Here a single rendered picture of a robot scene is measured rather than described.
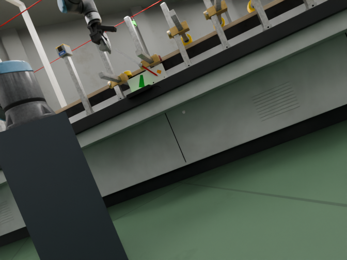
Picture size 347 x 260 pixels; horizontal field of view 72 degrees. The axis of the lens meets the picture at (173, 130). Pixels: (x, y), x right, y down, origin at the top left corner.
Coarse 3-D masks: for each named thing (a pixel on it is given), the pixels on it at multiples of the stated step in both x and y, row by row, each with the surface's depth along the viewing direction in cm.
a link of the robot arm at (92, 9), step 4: (84, 0) 142; (88, 0) 144; (92, 0) 147; (84, 4) 142; (88, 4) 143; (92, 4) 145; (84, 8) 142; (88, 8) 143; (92, 8) 144; (96, 8) 147; (84, 12) 144; (88, 12) 143; (84, 16) 146
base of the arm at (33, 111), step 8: (16, 104) 87; (24, 104) 88; (32, 104) 89; (40, 104) 91; (8, 112) 87; (16, 112) 86; (24, 112) 86; (32, 112) 87; (40, 112) 89; (48, 112) 92; (8, 120) 87; (16, 120) 85; (24, 120) 85; (32, 120) 86; (8, 128) 86
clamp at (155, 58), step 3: (156, 54) 152; (153, 57) 151; (156, 57) 151; (144, 60) 153; (153, 60) 152; (156, 60) 151; (159, 60) 152; (144, 63) 153; (147, 63) 153; (150, 63) 152; (153, 63) 152; (156, 63) 155; (144, 66) 153; (147, 66) 153; (150, 66) 155; (141, 69) 155; (144, 69) 156
